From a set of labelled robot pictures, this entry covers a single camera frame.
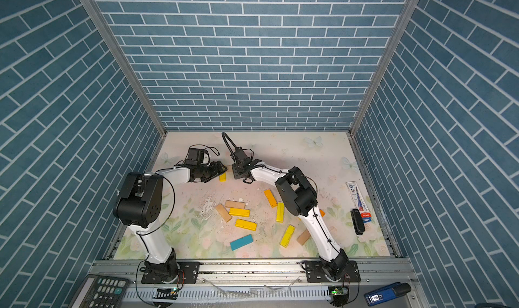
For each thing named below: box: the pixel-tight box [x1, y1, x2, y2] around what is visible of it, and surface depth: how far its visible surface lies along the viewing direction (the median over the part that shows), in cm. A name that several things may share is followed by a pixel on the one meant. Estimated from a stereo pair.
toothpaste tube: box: [346, 181, 373, 223], surface depth 93 cm
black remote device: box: [350, 208, 366, 236], surface depth 86 cm
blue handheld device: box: [363, 281, 412, 307], surface depth 69 cm
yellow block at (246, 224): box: [234, 218, 258, 231], surface depth 87 cm
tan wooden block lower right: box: [295, 228, 312, 246], surface depth 84 cm
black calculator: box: [68, 274, 130, 308], surface depth 69 cm
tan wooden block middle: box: [225, 199, 246, 210], surface depth 93 cm
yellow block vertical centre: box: [275, 201, 285, 223], surface depth 90 cm
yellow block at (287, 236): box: [279, 224, 296, 248], surface depth 84 cm
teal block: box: [229, 233, 254, 251], surface depth 82 cm
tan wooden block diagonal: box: [215, 203, 233, 223], surface depth 90 cm
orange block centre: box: [263, 188, 278, 209], surface depth 96 cm
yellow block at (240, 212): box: [229, 207, 251, 218], surface depth 91 cm
